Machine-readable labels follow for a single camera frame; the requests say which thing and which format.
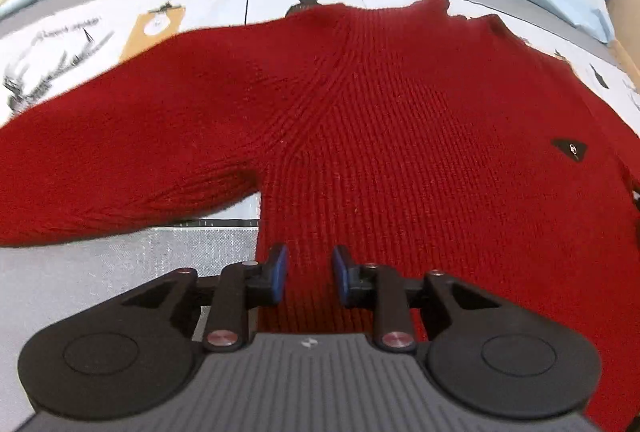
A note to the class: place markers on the red knit sweater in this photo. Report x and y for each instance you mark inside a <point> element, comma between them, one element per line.
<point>400,136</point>

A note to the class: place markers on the grey printed bed cover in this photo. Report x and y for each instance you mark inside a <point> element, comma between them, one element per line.
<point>60,61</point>

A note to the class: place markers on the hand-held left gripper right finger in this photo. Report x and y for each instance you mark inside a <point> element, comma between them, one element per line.
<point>341,274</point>

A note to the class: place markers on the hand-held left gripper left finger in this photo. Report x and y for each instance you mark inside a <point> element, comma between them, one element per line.
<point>280,274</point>

